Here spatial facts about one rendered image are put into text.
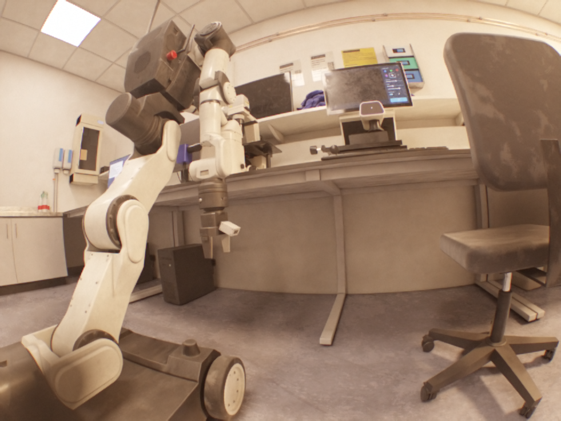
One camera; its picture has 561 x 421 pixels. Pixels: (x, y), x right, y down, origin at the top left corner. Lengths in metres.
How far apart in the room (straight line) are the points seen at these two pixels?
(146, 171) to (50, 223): 2.06
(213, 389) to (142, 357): 0.24
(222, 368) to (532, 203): 2.16
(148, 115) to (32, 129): 2.80
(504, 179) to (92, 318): 0.89
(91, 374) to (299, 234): 1.49
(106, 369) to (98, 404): 0.12
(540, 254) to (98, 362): 0.96
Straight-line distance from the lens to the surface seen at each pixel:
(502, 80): 0.60
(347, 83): 1.27
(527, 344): 0.96
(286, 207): 1.70
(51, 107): 3.61
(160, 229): 2.52
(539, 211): 2.21
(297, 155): 1.72
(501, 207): 1.94
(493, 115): 0.54
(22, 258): 2.64
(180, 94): 0.89
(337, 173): 0.82
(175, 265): 1.64
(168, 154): 0.77
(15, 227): 2.63
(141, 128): 0.76
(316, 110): 1.54
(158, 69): 0.85
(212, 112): 0.73
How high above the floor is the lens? 0.57
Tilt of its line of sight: 2 degrees up
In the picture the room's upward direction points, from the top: 4 degrees counter-clockwise
